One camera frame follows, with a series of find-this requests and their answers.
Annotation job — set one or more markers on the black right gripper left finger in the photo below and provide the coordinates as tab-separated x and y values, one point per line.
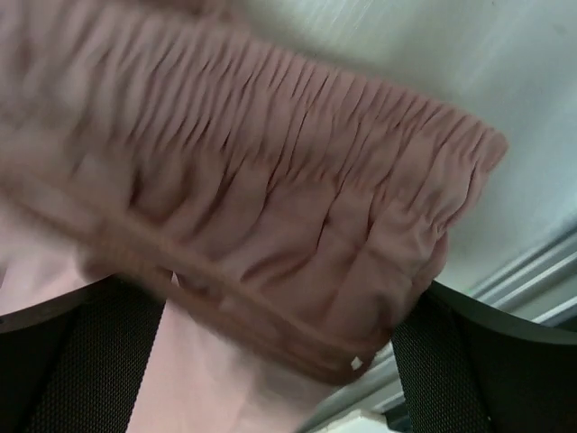
75	363

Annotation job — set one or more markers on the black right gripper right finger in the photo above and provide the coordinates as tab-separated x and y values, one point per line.
467	367

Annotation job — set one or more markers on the pink trousers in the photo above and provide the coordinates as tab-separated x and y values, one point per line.
288	213

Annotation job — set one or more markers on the aluminium table edge rail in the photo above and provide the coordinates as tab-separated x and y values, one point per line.
530	281

